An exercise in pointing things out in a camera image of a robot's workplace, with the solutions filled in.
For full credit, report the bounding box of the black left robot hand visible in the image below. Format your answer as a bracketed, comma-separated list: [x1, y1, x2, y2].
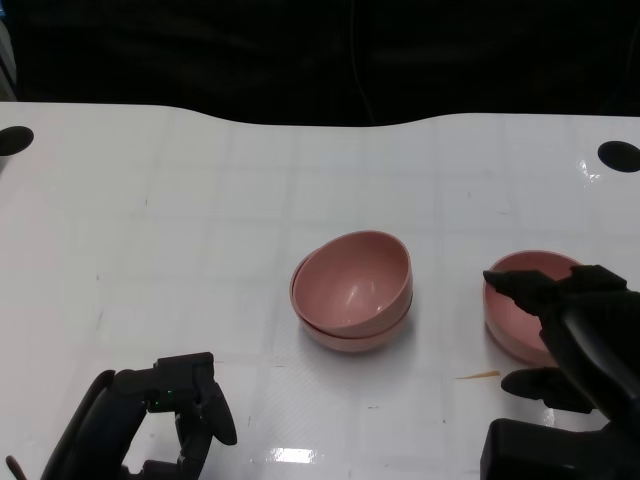
[39, 351, 239, 480]

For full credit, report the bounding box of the black table grommet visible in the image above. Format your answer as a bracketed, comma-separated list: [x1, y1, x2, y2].
[597, 140, 640, 174]
[0, 125, 35, 157]

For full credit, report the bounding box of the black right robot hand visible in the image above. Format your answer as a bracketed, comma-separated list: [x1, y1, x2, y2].
[482, 263, 640, 426]

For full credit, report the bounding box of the pink plastic bowl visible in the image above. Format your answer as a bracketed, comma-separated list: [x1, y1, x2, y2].
[482, 249, 586, 365]
[292, 229, 414, 337]
[289, 259, 414, 355]

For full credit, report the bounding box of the dark red cable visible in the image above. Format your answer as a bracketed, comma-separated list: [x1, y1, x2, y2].
[2, 453, 29, 480]

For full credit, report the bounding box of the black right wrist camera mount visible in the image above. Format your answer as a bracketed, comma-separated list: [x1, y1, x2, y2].
[479, 418, 640, 480]

